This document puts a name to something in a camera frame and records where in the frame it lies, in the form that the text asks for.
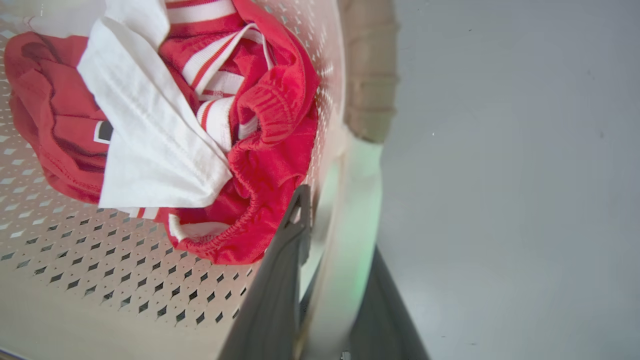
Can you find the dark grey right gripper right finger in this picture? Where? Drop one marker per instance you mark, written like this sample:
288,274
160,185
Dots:
382,315

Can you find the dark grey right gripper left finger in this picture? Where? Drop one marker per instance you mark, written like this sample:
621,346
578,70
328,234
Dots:
272,300

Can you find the white perforated plastic laundry basket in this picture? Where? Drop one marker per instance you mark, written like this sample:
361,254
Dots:
100,280

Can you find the red shorts with elastic waistband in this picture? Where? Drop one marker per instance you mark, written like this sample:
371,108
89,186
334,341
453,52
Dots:
270,165

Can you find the white t-shirt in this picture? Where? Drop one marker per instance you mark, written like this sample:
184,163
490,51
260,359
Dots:
150,140

